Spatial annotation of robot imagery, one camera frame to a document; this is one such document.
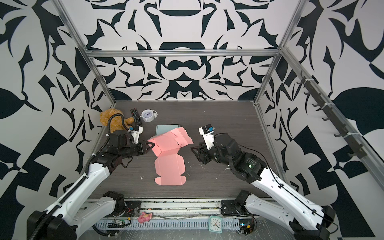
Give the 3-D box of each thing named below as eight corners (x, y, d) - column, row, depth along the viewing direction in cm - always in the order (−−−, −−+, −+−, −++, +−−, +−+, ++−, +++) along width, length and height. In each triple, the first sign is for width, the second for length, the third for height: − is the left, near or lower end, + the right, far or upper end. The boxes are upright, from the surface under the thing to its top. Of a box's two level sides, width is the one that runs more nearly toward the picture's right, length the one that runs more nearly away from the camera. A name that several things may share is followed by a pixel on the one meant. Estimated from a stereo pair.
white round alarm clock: (139, 119, 110) (138, 116, 108) (146, 110, 116) (145, 107, 113) (151, 123, 108) (150, 120, 105) (158, 114, 113) (157, 111, 111)
